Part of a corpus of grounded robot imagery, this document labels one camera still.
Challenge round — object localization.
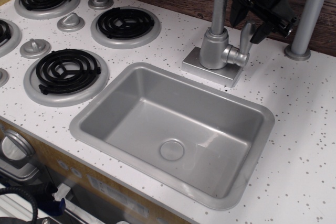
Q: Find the silver toy faucet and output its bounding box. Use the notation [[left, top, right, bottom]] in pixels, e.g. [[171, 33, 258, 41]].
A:
[[182, 0, 243, 88]]

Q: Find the silver stove knob edge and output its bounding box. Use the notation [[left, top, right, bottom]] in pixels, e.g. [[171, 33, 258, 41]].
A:
[[0, 68, 9, 87]]

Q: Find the silver stove knob middle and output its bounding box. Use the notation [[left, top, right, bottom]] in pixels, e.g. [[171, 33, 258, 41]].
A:
[[57, 13, 85, 33]]

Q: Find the silver stove knob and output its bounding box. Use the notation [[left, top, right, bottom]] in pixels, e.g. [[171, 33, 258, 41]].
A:
[[88, 0, 114, 10], [20, 39, 51, 59], [57, 13, 85, 33]]

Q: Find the black corrugated hose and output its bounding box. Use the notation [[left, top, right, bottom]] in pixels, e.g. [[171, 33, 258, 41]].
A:
[[0, 186, 40, 221]]

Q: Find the left edge stove burner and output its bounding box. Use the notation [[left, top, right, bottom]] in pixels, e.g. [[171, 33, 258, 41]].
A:
[[1, 19, 22, 57]]

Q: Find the silver oven door handle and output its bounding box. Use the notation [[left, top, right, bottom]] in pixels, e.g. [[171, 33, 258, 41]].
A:
[[1, 129, 35, 168]]

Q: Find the grey plastic sink basin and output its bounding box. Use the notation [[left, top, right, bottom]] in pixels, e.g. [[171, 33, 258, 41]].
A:
[[70, 62, 275, 210]]

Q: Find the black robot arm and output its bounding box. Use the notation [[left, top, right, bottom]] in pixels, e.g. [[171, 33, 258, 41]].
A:
[[229, 0, 298, 44]]

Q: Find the grey support pole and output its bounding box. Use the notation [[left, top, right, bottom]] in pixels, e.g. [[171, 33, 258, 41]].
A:
[[285, 0, 324, 61]]

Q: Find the back right stove burner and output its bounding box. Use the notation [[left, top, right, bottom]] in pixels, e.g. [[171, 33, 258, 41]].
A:
[[90, 7, 161, 49]]

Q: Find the front right stove burner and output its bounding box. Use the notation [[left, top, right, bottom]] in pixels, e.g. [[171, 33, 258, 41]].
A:
[[24, 49, 109, 107]]

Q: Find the silver stove knob lower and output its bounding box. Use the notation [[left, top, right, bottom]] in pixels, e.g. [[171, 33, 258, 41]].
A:
[[20, 39, 51, 59]]

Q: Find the silver faucet lever handle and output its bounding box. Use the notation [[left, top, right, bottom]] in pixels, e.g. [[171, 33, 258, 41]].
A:
[[236, 20, 256, 67]]

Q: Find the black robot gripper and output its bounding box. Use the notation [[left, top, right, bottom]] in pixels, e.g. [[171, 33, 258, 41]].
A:
[[229, 0, 298, 44]]

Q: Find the back left stove burner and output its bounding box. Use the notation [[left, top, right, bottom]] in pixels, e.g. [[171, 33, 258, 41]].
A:
[[14, 0, 80, 20]]

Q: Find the silver stove knob top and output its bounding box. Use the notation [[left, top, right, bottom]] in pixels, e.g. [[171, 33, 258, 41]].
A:
[[88, 0, 114, 10]]

